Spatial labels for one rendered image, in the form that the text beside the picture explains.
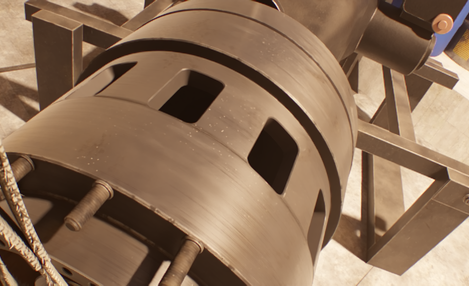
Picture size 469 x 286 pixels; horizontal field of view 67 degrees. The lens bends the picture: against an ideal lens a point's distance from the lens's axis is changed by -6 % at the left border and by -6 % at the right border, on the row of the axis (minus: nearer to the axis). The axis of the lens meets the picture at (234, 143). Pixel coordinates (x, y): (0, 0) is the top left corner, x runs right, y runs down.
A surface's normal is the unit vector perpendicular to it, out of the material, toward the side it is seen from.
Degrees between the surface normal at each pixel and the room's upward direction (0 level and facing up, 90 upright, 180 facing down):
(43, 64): 90
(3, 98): 0
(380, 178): 0
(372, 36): 85
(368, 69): 90
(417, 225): 90
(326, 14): 29
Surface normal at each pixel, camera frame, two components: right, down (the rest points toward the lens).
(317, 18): 0.07, -0.36
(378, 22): -0.16, 0.12
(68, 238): 0.15, -0.75
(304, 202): 0.81, -0.22
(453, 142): -0.71, 0.33
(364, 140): -0.26, 0.61
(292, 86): 0.56, -0.51
